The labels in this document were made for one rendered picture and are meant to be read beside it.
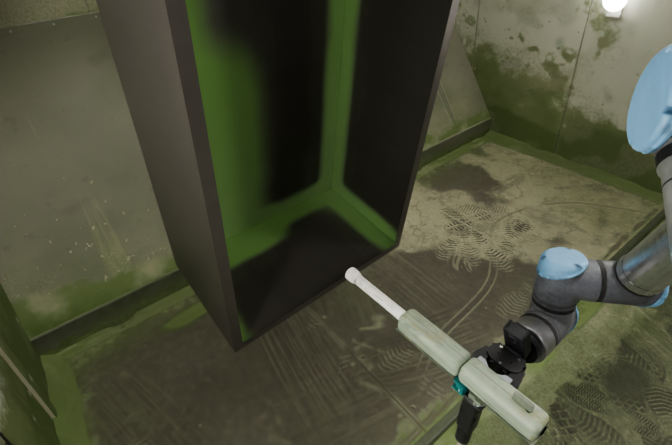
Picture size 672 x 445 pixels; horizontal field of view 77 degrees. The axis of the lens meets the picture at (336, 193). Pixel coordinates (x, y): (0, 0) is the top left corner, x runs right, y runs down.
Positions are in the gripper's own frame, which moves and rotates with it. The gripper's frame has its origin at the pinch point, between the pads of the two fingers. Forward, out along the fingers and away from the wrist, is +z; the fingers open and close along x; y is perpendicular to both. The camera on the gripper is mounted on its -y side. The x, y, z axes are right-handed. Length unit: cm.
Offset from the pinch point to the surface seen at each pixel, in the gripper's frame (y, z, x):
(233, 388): 63, 17, 69
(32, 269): 38, 57, 142
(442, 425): 56, -25, 14
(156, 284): 55, 21, 126
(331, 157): -6, -33, 81
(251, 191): -4, -2, 82
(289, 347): 60, -7, 70
